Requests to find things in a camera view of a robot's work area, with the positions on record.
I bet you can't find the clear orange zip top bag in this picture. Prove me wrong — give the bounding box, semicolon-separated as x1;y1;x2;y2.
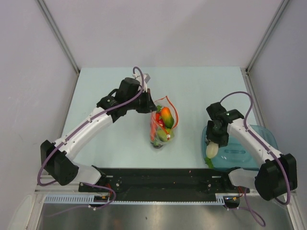
150;96;179;149

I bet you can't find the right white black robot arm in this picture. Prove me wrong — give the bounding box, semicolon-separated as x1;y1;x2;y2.
206;102;297;201

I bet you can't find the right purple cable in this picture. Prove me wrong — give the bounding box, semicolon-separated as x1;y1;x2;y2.
219;91;292;226

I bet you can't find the purple cable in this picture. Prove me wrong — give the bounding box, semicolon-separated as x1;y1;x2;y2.
219;91;292;226
37;66;151;218

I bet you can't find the orange green fake mango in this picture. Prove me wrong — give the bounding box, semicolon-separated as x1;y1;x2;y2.
160;107;174;128

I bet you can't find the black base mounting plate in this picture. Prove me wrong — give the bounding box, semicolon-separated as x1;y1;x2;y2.
78;168;239;202

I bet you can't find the white slotted cable duct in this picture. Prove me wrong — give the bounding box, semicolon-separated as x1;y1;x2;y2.
45;193;226;205

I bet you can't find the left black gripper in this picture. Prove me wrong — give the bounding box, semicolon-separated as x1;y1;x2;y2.
126;89;157;114

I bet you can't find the green fake pear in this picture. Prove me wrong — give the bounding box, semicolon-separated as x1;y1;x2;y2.
156;128;175;142

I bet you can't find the orange fake carrot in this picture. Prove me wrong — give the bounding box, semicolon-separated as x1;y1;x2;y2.
150;117;157;142

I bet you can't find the red fake pepper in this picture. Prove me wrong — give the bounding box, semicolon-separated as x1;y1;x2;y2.
155;112;165;127

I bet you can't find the dark fake eggplant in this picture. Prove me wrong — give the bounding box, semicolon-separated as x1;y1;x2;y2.
151;140;164;149

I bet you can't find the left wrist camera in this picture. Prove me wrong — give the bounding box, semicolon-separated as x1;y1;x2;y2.
143;73;151;83

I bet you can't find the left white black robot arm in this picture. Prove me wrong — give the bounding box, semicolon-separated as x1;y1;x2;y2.
40;74;156;192

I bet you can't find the teal plastic container lid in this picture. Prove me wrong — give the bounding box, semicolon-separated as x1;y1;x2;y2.
201;124;279;172

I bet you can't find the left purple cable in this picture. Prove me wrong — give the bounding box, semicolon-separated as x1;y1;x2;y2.
37;66;151;218

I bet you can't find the white fake daikon radish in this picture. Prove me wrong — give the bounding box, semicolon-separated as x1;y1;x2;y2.
205;141;219;169

